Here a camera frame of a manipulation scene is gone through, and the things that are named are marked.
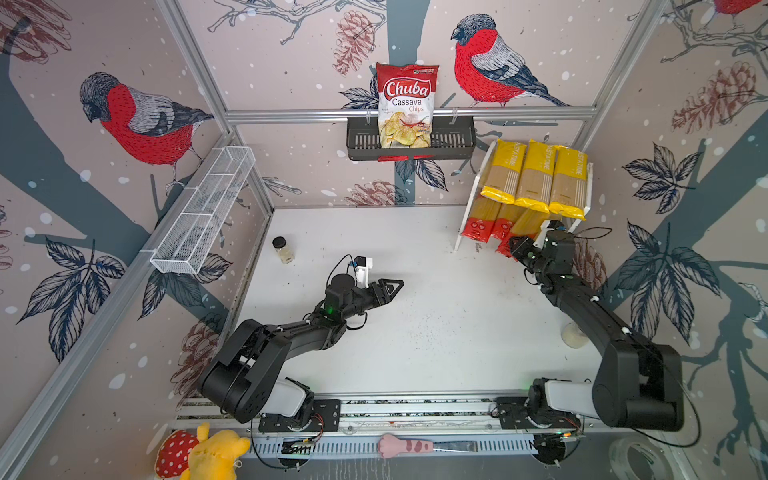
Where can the yellow pasta bag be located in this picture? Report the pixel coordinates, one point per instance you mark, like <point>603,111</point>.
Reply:
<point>535,183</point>
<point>570,180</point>
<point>502,180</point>

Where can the yellow plush toy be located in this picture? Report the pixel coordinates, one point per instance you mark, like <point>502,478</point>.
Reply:
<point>216,456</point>

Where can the wooden two-tier shelf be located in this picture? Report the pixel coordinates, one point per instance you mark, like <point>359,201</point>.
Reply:
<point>477,187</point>

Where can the spice jar black lid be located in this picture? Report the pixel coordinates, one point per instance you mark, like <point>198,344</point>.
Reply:
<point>282,249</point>
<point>573,337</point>

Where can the red spaghetti bag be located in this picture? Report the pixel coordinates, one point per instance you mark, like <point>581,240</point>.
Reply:
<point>528,225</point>
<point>507,217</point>
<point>481,219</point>

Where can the pink handled scraper tool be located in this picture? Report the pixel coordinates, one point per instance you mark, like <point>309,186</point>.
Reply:
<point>390,446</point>

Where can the black hanging wire basket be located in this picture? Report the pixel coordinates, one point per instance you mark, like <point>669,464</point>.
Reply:
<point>445,139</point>

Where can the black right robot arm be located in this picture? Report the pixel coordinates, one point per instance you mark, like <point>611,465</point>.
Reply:
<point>637,384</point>

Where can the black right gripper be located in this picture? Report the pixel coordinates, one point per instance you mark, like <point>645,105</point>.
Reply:
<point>521,245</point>

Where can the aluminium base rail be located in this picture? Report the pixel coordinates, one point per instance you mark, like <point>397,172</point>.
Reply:
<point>350,427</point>

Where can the clear tape roll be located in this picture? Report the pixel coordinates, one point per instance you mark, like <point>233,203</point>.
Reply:
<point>635,459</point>

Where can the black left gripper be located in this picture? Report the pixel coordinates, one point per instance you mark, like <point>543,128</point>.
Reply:
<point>384,298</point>

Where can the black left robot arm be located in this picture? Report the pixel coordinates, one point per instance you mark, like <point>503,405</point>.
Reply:
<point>243,379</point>

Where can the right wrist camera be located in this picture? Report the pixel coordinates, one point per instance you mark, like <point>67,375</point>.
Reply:
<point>546,227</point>

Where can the Chuba cassava chips bag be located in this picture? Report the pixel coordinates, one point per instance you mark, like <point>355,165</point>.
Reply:
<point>406,104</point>

